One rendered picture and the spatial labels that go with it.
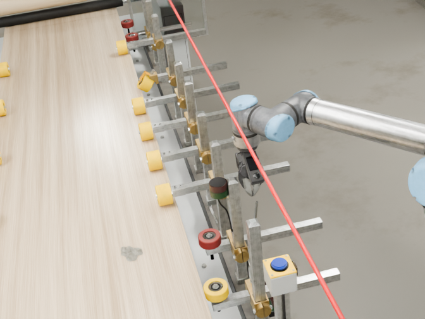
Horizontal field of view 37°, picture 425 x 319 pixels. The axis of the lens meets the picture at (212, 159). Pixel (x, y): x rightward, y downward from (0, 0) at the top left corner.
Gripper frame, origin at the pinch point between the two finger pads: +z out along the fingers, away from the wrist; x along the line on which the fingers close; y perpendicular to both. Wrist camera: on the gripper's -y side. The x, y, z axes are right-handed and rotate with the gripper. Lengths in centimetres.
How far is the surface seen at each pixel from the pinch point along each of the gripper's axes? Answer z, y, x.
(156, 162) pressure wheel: 6, 41, 30
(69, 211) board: 11, 27, 67
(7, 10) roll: -2, 243, 102
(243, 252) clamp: 13.8, -13.1, 7.7
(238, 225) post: 3.7, -10.5, 7.8
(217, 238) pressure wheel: 10.0, -7.5, 15.4
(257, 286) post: 8.7, -35.5, 8.0
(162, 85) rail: 30, 161, 16
